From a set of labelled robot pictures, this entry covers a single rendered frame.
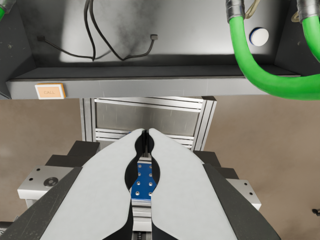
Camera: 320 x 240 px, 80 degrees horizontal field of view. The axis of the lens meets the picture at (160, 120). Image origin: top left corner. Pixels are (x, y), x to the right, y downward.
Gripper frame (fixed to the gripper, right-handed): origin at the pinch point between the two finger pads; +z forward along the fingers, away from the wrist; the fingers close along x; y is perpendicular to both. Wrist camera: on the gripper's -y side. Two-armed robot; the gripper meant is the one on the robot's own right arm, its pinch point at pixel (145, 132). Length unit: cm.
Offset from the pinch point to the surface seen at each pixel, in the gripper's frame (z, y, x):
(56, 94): 26.8, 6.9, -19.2
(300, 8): 12.5, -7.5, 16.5
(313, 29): 10.4, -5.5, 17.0
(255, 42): 38.5, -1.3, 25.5
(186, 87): 28.0, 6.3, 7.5
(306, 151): 123, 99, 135
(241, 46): 8.7, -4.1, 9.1
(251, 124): 123, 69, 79
